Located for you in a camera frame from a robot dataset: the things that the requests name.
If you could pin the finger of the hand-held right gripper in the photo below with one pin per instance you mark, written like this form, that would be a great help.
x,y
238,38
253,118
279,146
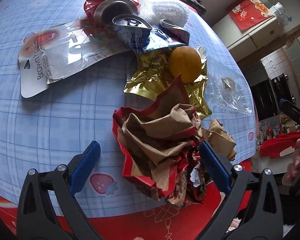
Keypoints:
x,y
293,112

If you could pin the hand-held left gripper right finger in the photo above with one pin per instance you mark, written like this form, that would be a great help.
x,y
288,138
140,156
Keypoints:
x,y
215,167

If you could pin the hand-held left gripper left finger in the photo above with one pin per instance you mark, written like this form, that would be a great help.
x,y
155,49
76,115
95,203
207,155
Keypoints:
x,y
86,165

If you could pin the red-brown paper bag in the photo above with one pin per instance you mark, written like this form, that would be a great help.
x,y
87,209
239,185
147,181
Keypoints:
x,y
152,135

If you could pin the crushed red can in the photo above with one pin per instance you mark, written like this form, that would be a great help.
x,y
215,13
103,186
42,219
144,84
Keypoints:
x,y
115,10

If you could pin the person's right hand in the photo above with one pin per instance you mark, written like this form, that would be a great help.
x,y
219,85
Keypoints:
x,y
293,168

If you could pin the black kitchen stove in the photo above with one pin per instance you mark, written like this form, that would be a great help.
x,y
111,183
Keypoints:
x,y
267,97

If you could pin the crumpled brown paper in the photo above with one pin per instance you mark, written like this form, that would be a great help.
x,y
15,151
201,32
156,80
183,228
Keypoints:
x,y
221,137

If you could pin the red cloth bag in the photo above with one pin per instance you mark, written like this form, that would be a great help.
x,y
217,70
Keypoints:
x,y
280,143

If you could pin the clear plastic wrapper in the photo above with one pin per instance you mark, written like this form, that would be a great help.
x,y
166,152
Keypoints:
x,y
227,97

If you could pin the cream refrigerator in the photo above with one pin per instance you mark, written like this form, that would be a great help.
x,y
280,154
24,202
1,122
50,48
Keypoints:
x,y
262,32

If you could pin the clear plastic container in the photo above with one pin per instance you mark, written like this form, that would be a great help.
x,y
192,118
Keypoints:
x,y
280,11

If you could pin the white hook package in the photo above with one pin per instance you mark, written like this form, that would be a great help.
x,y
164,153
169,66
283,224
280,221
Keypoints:
x,y
60,62

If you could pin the gold foil wrapper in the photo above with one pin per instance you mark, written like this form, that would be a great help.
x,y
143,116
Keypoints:
x,y
150,80

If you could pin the orange fruit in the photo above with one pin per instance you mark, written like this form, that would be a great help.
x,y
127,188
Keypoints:
x,y
185,63

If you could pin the red printed cloth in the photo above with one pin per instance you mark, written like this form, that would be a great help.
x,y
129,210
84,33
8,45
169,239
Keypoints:
x,y
247,12

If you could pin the crushed blue can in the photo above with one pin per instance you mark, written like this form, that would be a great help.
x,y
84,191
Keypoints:
x,y
135,36

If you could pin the white foam net sleeve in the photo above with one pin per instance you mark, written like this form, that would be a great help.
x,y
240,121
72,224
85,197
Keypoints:
x,y
170,11

